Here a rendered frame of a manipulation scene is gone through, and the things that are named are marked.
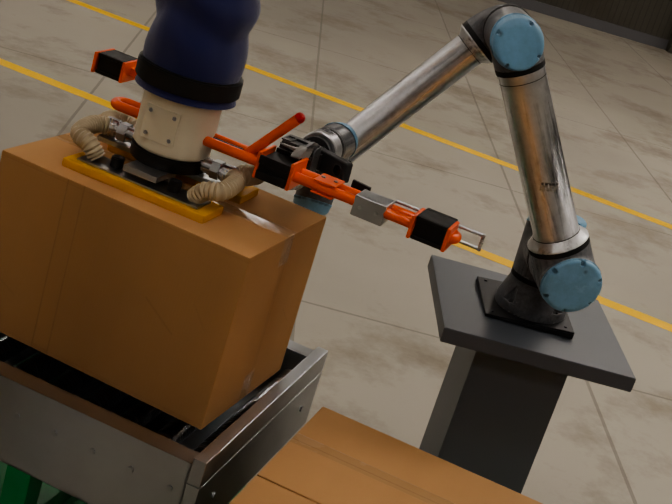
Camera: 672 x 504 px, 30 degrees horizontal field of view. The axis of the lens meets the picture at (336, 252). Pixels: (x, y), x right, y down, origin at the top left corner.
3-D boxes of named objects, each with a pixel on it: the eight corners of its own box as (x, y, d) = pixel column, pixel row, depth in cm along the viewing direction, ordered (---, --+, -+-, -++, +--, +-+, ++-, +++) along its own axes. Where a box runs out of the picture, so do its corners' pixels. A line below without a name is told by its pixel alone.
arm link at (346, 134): (352, 167, 297) (366, 129, 294) (334, 177, 286) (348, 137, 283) (317, 151, 299) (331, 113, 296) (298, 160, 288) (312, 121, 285)
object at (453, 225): (405, 237, 253) (412, 214, 251) (415, 229, 259) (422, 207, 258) (443, 252, 251) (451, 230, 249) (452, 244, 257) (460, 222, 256)
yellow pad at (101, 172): (60, 165, 264) (65, 143, 262) (85, 157, 273) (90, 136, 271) (201, 225, 256) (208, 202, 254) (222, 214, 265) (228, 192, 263)
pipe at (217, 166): (69, 148, 264) (75, 123, 262) (127, 129, 287) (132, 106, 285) (210, 206, 257) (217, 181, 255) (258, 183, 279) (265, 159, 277)
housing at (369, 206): (348, 214, 257) (355, 194, 255) (359, 207, 263) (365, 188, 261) (379, 227, 255) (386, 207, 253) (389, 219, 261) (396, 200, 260)
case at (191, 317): (-33, 317, 276) (1, 149, 262) (70, 272, 312) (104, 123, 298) (201, 430, 260) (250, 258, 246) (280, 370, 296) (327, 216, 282)
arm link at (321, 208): (326, 205, 305) (343, 159, 300) (329, 223, 294) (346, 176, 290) (289, 194, 303) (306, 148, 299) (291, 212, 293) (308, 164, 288)
